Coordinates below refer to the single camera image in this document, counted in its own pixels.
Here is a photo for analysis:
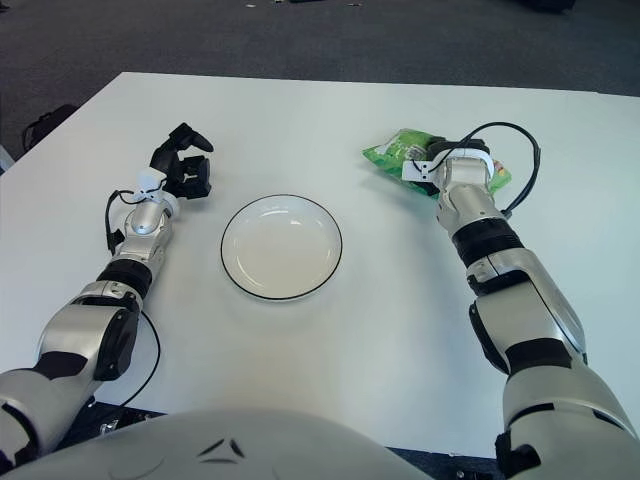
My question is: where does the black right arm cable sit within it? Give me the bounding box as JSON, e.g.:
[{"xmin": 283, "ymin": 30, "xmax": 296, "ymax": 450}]
[{"xmin": 434, "ymin": 122, "xmax": 544, "ymax": 219}]

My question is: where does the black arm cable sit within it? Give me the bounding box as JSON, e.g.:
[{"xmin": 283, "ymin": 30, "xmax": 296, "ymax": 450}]
[
  {"xmin": 434, "ymin": 122, "xmax": 544, "ymax": 219},
  {"xmin": 103, "ymin": 189, "xmax": 161, "ymax": 419}
]

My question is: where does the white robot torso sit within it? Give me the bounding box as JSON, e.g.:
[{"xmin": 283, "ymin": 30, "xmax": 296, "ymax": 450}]
[{"xmin": 0, "ymin": 407, "xmax": 436, "ymax": 480}]

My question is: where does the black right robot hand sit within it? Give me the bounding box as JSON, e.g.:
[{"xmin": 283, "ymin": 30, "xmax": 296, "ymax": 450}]
[{"xmin": 413, "ymin": 135, "xmax": 490, "ymax": 200}]

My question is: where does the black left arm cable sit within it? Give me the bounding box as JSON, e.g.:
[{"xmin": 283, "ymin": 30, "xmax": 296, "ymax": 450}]
[{"xmin": 103, "ymin": 189, "xmax": 161, "ymax": 419}]

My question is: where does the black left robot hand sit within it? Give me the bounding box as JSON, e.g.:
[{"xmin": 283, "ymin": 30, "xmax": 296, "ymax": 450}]
[{"xmin": 148, "ymin": 121, "xmax": 215, "ymax": 200}]

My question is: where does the green snack bag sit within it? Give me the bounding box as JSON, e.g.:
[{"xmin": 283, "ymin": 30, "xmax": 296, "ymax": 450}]
[{"xmin": 360, "ymin": 127, "xmax": 514, "ymax": 199}]

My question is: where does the white plate with black rim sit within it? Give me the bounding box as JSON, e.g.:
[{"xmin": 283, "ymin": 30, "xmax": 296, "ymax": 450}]
[{"xmin": 220, "ymin": 193, "xmax": 344, "ymax": 303}]

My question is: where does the black bag on floor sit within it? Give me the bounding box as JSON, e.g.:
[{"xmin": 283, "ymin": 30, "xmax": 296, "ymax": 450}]
[{"xmin": 22, "ymin": 103, "xmax": 79, "ymax": 149}]

